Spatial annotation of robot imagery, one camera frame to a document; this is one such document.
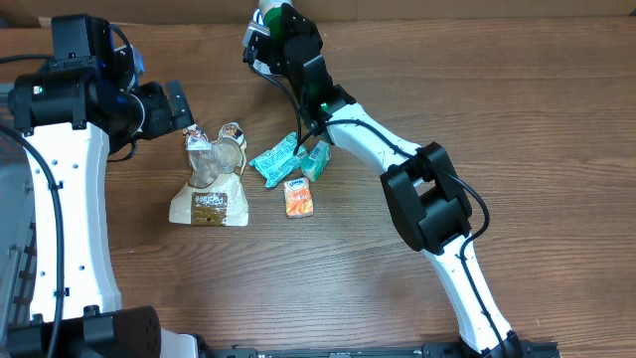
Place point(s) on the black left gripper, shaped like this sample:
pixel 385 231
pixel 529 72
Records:
pixel 166 119

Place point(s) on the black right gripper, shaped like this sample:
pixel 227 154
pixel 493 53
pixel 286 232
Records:
pixel 306 25

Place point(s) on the green lid jar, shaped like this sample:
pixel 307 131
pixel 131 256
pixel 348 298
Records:
pixel 270 11

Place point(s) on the brown white snack bag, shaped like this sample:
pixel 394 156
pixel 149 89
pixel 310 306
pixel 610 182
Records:
pixel 213 195

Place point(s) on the teal tissue pack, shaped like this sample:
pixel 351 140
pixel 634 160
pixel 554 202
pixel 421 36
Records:
pixel 281 160

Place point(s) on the small teal white box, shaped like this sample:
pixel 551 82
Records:
pixel 315 163

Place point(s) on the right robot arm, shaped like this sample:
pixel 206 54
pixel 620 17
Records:
pixel 428 203

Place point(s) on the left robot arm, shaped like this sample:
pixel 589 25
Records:
pixel 86 105

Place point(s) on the white barcode scanner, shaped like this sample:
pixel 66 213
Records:
pixel 258 65

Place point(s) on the grey plastic mesh basket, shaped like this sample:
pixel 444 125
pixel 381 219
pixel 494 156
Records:
pixel 18 242

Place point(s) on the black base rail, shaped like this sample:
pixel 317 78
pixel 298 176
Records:
pixel 527 349

